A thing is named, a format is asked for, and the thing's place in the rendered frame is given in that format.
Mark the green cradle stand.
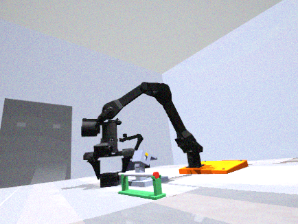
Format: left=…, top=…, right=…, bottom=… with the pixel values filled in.
left=119, top=174, right=167, bottom=200

